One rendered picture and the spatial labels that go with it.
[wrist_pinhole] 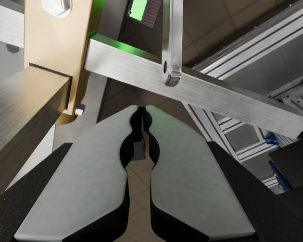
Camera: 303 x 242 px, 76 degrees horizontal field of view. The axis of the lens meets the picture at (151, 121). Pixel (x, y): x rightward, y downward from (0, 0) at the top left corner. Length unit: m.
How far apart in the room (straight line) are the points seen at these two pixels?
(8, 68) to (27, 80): 0.34
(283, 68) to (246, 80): 0.16
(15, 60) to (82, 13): 0.34
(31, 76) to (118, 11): 0.19
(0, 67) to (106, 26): 0.27
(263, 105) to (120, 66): 0.16
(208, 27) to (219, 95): 0.88
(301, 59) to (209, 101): 0.88
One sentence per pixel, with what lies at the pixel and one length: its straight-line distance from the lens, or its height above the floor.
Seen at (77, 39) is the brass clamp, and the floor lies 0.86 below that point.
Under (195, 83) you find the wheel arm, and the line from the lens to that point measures 0.21.
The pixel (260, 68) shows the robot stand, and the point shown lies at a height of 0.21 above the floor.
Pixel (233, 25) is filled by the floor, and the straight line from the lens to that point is 1.12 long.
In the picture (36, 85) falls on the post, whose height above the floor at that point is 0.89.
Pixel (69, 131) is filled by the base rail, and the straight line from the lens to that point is 0.44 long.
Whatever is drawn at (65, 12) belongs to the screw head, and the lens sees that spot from 0.19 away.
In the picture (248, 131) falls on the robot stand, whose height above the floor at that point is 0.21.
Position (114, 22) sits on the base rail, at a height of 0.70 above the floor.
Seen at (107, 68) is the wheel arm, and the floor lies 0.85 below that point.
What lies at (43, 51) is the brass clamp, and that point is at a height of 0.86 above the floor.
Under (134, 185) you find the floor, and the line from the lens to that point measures 1.64.
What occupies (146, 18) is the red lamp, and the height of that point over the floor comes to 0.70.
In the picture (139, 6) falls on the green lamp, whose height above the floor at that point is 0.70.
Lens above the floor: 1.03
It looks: 58 degrees down
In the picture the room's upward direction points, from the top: 178 degrees clockwise
